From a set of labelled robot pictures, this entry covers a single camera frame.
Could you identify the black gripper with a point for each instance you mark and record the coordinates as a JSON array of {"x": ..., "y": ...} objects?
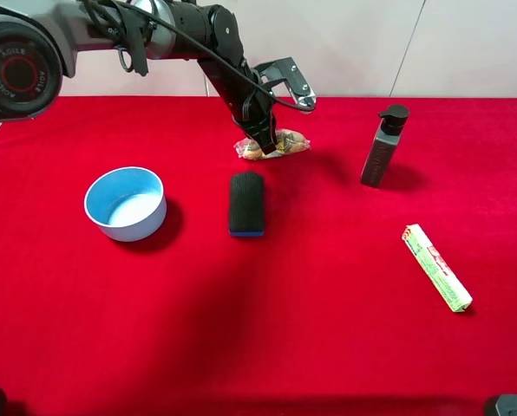
[{"x": 251, "y": 109}]

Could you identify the light blue bowl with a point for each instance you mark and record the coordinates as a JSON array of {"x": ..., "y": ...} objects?
[{"x": 127, "y": 204}]

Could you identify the red tablecloth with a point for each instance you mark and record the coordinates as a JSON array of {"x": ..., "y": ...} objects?
[{"x": 327, "y": 313}]

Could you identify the green white toothpaste box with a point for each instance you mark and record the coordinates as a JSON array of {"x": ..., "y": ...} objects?
[{"x": 442, "y": 277}]

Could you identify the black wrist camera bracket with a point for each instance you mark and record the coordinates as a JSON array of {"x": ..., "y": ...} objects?
[{"x": 285, "y": 71}]

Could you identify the clear snack packet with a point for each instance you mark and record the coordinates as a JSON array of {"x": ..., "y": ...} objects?
[{"x": 289, "y": 142}]

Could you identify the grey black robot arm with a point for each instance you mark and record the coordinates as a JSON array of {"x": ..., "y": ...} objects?
[{"x": 40, "y": 42}]

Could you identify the dark grey pump bottle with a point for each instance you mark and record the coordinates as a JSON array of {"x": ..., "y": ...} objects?
[{"x": 387, "y": 137}]

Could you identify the black whiteboard eraser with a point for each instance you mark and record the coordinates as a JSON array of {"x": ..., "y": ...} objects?
[{"x": 246, "y": 215}]

